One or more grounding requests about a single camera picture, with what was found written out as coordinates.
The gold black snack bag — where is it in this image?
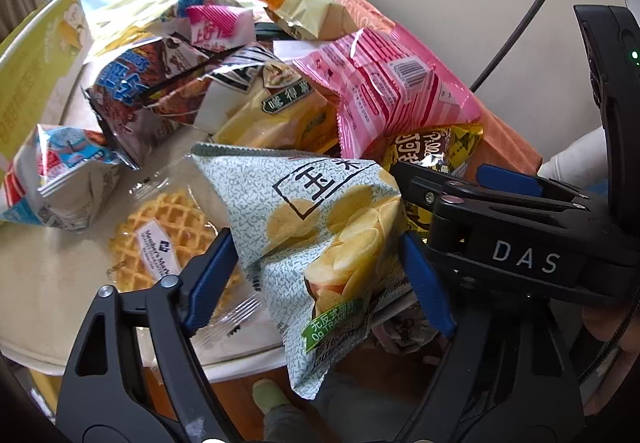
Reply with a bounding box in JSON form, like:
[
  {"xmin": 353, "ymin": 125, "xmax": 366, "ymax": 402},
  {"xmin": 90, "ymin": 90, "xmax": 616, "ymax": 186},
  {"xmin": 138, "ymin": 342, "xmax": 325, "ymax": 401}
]
[{"xmin": 380, "ymin": 124, "xmax": 483, "ymax": 239}]

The large pink striped snack bag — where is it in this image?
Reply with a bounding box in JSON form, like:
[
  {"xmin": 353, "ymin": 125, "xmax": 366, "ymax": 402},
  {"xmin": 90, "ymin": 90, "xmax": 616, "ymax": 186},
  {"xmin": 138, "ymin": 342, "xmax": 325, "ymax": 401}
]
[{"xmin": 293, "ymin": 26, "xmax": 480, "ymax": 158}]

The green white potato chip bag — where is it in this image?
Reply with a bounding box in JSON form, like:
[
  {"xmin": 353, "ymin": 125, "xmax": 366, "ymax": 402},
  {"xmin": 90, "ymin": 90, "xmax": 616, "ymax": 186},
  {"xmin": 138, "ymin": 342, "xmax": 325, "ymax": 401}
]
[{"xmin": 191, "ymin": 143, "xmax": 409, "ymax": 400}]

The yellow green chip bag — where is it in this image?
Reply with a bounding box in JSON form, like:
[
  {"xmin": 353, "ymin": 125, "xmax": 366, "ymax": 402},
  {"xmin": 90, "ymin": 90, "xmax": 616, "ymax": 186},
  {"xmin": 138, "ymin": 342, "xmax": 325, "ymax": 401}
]
[{"xmin": 213, "ymin": 61, "xmax": 337, "ymax": 154}]

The blue white red snack bag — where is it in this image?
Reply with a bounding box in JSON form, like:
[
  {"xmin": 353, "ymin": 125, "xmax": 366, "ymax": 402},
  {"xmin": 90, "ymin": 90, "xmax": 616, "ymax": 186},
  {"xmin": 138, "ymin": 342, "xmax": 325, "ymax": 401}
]
[{"xmin": 1, "ymin": 125, "xmax": 122, "ymax": 232}]

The magenta white milk candy bag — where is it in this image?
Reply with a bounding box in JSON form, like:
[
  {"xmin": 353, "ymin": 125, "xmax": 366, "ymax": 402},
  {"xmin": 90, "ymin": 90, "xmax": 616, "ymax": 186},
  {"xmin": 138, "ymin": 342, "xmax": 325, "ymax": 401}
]
[{"xmin": 186, "ymin": 4, "xmax": 256, "ymax": 52}]

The brown Sponge Crunch snack bag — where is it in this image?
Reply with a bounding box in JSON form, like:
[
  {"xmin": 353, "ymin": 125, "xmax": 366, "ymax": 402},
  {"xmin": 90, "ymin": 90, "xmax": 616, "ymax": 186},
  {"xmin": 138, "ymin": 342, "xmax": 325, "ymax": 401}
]
[{"xmin": 82, "ymin": 34, "xmax": 229, "ymax": 170}]

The person's right hand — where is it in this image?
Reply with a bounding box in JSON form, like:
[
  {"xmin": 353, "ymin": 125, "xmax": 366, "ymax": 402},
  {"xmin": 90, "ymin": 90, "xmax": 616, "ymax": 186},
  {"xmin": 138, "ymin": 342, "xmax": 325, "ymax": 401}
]
[{"xmin": 581, "ymin": 304, "xmax": 640, "ymax": 416}]

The orange pink plastic bag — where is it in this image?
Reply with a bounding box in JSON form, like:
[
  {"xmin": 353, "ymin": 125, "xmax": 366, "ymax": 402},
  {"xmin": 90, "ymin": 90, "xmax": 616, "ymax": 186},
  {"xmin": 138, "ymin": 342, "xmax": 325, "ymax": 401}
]
[{"xmin": 335, "ymin": 0, "xmax": 542, "ymax": 179}]

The packaged waffle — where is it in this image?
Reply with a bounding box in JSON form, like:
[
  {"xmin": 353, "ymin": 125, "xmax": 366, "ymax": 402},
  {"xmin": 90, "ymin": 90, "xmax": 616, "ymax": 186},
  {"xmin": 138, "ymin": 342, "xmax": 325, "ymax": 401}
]
[{"xmin": 106, "ymin": 162, "xmax": 264, "ymax": 339}]

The orange beige snack packet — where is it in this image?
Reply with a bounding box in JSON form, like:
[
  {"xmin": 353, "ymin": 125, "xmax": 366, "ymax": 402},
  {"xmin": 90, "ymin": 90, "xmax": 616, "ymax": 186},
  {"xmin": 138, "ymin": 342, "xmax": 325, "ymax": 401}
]
[{"xmin": 259, "ymin": 0, "xmax": 359, "ymax": 41}]

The black white snack bag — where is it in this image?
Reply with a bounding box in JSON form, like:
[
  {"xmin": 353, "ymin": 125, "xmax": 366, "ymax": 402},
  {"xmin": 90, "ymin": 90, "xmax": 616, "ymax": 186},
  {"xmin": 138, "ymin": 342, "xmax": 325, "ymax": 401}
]
[{"xmin": 193, "ymin": 44, "xmax": 278, "ymax": 134}]

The blue yellow white snack bag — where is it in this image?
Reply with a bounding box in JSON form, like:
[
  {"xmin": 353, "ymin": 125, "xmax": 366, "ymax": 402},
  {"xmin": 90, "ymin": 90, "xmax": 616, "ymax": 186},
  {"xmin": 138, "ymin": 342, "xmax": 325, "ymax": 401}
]
[{"xmin": 160, "ymin": 0, "xmax": 241, "ymax": 22}]

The green cardboard box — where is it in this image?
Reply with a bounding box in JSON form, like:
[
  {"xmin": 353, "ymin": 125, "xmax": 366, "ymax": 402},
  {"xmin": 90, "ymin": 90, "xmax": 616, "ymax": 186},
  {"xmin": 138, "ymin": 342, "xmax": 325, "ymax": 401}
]
[{"xmin": 0, "ymin": 0, "xmax": 93, "ymax": 171}]

